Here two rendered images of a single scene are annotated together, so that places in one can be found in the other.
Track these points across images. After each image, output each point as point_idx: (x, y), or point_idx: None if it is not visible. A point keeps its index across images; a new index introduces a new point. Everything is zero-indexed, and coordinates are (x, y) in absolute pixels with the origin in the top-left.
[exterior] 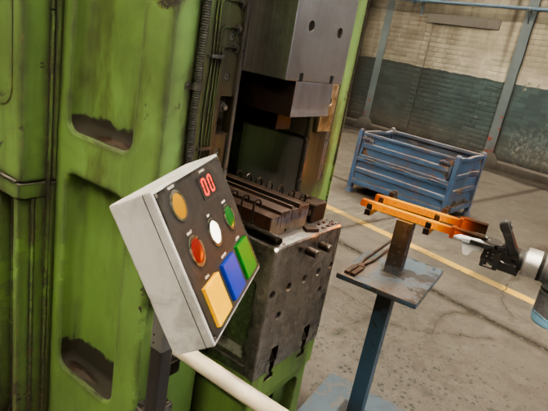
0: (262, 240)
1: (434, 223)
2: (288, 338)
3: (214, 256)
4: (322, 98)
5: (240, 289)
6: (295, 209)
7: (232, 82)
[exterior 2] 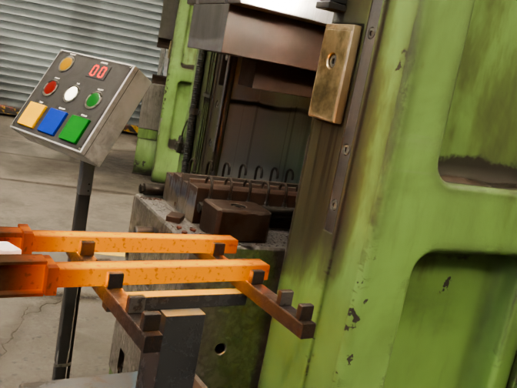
0: (159, 195)
1: (69, 231)
2: (130, 366)
3: (56, 102)
4: (215, 25)
5: (45, 130)
6: (184, 182)
7: None
